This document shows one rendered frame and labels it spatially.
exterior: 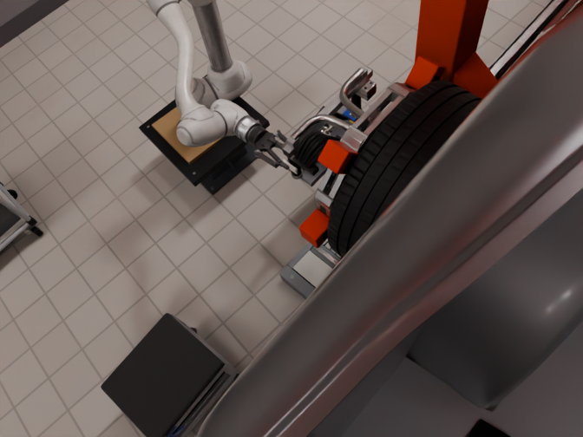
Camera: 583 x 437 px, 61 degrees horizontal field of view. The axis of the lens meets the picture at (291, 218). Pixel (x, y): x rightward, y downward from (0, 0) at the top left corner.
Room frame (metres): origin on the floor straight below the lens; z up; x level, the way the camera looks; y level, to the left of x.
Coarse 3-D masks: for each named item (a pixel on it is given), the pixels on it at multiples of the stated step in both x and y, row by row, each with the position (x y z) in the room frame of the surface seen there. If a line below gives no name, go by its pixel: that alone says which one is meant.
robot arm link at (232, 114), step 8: (216, 104) 1.28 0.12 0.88; (224, 104) 1.26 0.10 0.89; (232, 104) 1.26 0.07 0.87; (224, 112) 1.22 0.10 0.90; (232, 112) 1.21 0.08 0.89; (240, 112) 1.21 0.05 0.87; (224, 120) 1.18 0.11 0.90; (232, 120) 1.19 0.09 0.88; (232, 128) 1.17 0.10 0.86; (224, 136) 1.16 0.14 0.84
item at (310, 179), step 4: (340, 108) 1.40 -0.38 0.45; (344, 108) 1.39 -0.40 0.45; (340, 112) 1.38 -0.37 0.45; (316, 164) 1.16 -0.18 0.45; (320, 164) 1.15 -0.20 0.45; (320, 168) 1.13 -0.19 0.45; (324, 168) 1.12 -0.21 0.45; (304, 172) 1.14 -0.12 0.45; (320, 172) 1.11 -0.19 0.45; (324, 172) 1.12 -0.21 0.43; (304, 176) 1.12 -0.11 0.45; (308, 176) 1.11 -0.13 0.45; (312, 176) 1.11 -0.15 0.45; (316, 176) 1.10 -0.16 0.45; (320, 176) 1.10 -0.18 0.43; (304, 180) 1.11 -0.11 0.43; (308, 180) 1.09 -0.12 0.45; (312, 180) 1.09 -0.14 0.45; (316, 180) 1.09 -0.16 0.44; (308, 184) 1.09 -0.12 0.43; (312, 184) 1.08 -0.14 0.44
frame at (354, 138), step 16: (384, 96) 0.88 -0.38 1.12; (400, 96) 0.86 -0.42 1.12; (368, 112) 0.85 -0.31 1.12; (384, 112) 0.83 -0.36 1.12; (352, 128) 0.81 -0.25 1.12; (368, 128) 0.79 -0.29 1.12; (352, 144) 0.77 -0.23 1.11; (320, 192) 0.73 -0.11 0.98; (336, 192) 0.70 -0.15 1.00; (320, 208) 0.71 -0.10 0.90
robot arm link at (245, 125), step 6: (240, 120) 1.18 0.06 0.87; (246, 120) 1.17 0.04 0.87; (252, 120) 1.17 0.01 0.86; (240, 126) 1.16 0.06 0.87; (246, 126) 1.14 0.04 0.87; (252, 126) 1.14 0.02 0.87; (240, 132) 1.14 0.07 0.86; (246, 132) 1.13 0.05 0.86; (240, 138) 1.14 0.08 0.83; (246, 138) 1.12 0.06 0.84
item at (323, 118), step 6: (318, 114) 0.98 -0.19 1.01; (324, 114) 0.97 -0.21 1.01; (312, 120) 0.97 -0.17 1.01; (318, 120) 0.96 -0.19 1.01; (324, 120) 0.96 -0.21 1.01; (330, 120) 0.95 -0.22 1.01; (336, 120) 0.94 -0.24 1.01; (342, 120) 0.93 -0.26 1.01; (300, 126) 0.96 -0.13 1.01; (306, 126) 0.95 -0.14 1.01; (336, 126) 0.93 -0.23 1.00; (342, 126) 0.91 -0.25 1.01; (348, 126) 0.90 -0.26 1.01; (294, 132) 0.95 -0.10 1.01; (300, 132) 0.94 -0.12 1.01; (288, 138) 0.94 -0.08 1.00; (294, 138) 0.93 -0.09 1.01; (288, 144) 0.93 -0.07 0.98; (294, 144) 0.91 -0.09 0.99
